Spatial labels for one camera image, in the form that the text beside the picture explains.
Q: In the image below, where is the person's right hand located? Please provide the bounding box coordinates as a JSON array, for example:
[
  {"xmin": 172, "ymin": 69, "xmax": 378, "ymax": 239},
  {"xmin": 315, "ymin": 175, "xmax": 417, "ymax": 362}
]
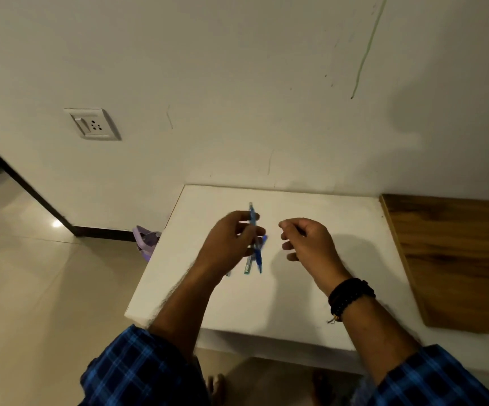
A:
[{"xmin": 278, "ymin": 218, "xmax": 352, "ymax": 295}]

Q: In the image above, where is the black beaded bracelet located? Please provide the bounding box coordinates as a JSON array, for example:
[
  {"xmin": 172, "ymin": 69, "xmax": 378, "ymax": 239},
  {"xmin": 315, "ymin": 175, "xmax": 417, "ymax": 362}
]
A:
[{"xmin": 327, "ymin": 277, "xmax": 376, "ymax": 324}]

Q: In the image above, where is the white wall socket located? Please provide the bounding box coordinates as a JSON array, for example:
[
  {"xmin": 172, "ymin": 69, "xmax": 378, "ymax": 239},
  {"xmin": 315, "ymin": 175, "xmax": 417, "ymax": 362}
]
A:
[{"xmin": 63, "ymin": 107, "xmax": 122, "ymax": 142}]

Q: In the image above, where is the blue pen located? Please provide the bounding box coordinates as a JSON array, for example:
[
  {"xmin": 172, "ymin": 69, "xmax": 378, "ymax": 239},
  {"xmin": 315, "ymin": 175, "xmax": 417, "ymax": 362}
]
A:
[{"xmin": 248, "ymin": 202, "xmax": 268, "ymax": 274}]

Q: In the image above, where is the person's left hand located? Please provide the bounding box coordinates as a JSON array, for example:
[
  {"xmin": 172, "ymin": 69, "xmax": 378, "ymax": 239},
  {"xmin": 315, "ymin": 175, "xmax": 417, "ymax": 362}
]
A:
[{"xmin": 196, "ymin": 210, "xmax": 268, "ymax": 288}]

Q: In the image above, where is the person's left forearm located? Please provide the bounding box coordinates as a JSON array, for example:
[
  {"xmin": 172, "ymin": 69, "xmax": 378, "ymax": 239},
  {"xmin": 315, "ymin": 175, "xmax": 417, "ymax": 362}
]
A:
[{"xmin": 148, "ymin": 266, "xmax": 228, "ymax": 362}]

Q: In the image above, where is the blue plaid shirt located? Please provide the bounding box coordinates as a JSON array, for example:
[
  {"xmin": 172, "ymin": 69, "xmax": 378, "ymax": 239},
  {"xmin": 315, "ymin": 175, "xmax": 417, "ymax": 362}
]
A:
[{"xmin": 79, "ymin": 325, "xmax": 489, "ymax": 406}]

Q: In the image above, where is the black baseboard strip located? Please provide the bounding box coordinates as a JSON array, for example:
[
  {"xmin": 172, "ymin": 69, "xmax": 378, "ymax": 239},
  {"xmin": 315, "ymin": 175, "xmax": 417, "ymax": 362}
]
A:
[{"xmin": 0, "ymin": 130, "xmax": 138, "ymax": 242}]

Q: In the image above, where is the person's right forearm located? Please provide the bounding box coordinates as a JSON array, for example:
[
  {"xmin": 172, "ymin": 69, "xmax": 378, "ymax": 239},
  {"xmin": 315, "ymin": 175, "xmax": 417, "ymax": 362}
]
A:
[{"xmin": 321, "ymin": 277, "xmax": 424, "ymax": 386}]

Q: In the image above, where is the brown wooden table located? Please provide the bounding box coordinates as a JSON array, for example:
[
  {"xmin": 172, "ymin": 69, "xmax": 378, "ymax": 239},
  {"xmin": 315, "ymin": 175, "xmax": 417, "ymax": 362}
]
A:
[{"xmin": 379, "ymin": 194, "xmax": 489, "ymax": 338}]

